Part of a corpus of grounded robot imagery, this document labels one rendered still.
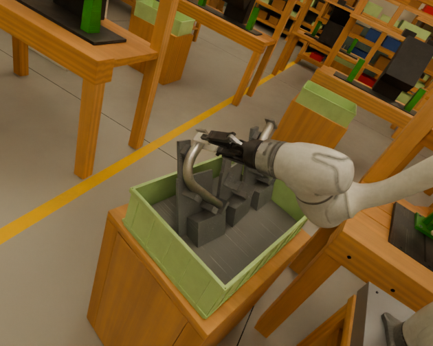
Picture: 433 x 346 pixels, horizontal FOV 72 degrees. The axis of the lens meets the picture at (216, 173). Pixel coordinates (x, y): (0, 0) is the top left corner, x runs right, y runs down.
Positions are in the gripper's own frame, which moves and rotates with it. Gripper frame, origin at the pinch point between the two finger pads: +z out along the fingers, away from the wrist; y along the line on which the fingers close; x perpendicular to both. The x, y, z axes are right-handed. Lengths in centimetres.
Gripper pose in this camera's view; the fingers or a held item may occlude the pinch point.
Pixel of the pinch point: (206, 141)
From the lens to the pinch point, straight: 88.4
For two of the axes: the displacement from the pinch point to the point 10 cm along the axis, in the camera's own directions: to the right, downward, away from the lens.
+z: -7.2, -2.4, 6.5
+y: -4.7, -5.2, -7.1
